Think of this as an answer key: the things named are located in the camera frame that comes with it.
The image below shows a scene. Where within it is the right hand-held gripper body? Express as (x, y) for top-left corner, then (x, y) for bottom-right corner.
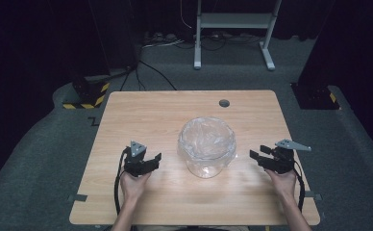
(268, 138), (312, 175)

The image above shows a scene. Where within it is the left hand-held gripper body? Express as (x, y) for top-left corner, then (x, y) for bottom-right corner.
(123, 140), (151, 177)

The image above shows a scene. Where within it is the clear round container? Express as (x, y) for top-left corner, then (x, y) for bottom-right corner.
(177, 115), (237, 180)

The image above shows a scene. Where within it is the clear plastic bag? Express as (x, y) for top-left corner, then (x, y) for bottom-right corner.
(177, 115), (238, 168)

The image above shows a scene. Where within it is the person's right hand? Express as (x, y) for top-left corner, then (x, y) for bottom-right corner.
(264, 167), (298, 200)

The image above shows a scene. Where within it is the person's left hand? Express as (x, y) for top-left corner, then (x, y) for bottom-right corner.
(119, 170), (153, 204)

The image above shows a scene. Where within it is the grey tape strip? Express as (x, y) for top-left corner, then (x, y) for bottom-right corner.
(304, 190), (323, 202)
(66, 193), (88, 203)

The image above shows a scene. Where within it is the black base with hazard stripes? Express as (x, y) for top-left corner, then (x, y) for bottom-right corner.
(62, 74), (112, 111)
(290, 82), (341, 111)

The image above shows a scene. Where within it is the power strip with plugs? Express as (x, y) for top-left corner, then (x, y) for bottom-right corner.
(142, 31), (180, 46)

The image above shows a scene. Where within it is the white metal stand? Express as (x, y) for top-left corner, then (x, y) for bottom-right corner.
(192, 0), (284, 72)

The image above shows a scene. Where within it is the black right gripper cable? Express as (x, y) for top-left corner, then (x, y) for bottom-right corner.
(292, 159), (306, 214)

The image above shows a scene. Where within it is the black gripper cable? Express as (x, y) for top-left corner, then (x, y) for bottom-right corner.
(292, 159), (306, 214)
(112, 146), (130, 217)

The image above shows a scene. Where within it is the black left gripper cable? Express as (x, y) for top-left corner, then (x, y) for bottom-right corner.
(112, 146), (130, 217)

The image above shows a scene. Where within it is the black floor cable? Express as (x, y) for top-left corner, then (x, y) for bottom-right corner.
(137, 59), (178, 91)

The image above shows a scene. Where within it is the bundle of black cables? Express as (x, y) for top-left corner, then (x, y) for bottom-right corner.
(174, 31), (263, 52)

